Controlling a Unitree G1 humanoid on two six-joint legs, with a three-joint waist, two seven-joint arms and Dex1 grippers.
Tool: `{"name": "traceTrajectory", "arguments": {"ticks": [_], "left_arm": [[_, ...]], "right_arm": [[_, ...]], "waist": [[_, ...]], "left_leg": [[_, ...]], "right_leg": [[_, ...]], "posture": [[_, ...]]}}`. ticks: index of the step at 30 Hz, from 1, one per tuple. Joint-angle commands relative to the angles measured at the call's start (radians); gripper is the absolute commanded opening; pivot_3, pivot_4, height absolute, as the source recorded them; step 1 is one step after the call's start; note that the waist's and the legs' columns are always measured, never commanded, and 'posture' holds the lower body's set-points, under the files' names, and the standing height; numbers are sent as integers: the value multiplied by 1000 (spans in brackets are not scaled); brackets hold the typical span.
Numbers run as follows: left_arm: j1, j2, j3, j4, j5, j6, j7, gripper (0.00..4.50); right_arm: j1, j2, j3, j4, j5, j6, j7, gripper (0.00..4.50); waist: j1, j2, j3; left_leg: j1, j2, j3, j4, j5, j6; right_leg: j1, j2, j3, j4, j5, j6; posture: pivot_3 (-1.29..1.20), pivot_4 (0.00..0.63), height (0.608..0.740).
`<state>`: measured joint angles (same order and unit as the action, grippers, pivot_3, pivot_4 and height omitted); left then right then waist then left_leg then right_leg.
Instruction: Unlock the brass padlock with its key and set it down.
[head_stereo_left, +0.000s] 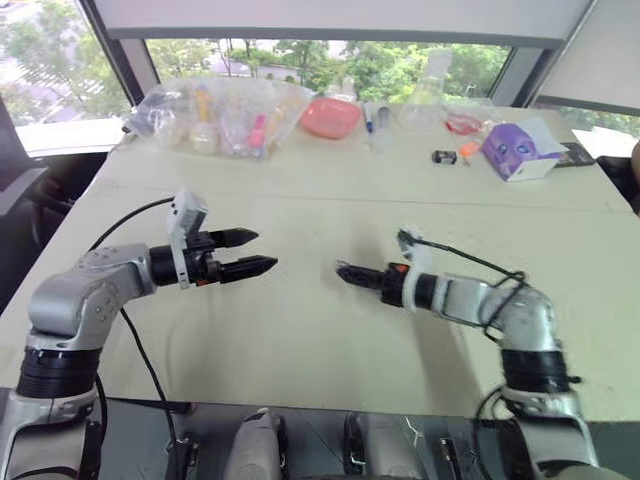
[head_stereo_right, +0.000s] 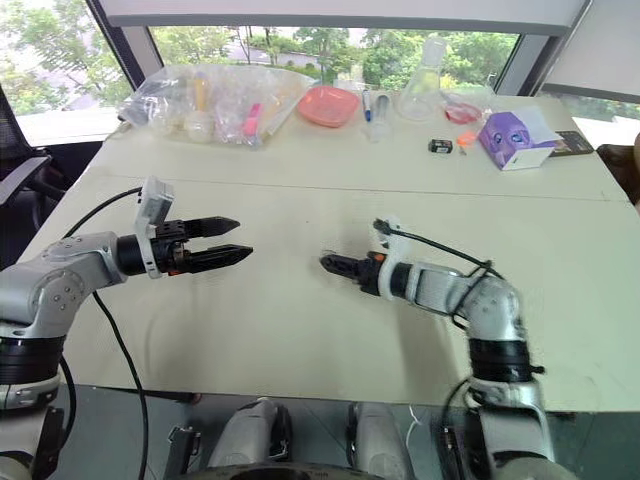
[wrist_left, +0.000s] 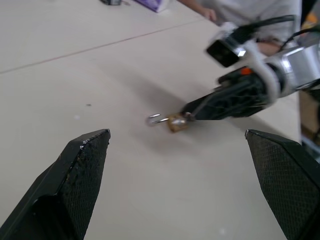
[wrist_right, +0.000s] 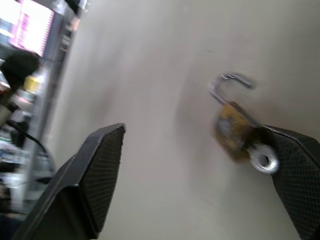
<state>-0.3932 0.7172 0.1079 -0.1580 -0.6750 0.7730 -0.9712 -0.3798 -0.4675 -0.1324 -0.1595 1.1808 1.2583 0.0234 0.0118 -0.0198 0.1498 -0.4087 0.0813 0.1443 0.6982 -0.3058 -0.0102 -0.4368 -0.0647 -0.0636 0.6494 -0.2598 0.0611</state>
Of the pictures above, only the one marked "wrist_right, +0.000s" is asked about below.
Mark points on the person with black hair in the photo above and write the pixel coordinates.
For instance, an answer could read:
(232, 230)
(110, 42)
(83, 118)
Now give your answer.
(18, 68)

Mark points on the silver key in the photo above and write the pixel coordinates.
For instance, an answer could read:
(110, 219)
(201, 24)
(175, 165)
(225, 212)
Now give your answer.
(265, 158)

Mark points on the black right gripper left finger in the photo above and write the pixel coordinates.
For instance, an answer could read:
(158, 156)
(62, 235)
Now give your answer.
(100, 175)

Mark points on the bright pink-white screen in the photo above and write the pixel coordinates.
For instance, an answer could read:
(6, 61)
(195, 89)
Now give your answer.
(32, 27)

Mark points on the yellow container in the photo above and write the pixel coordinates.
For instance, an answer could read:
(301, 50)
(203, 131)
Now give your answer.
(31, 83)

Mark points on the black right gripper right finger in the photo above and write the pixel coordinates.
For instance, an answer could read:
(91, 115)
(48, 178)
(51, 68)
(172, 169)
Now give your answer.
(297, 175)

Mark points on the brass padlock with steel shackle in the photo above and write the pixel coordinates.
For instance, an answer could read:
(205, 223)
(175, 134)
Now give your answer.
(233, 130)

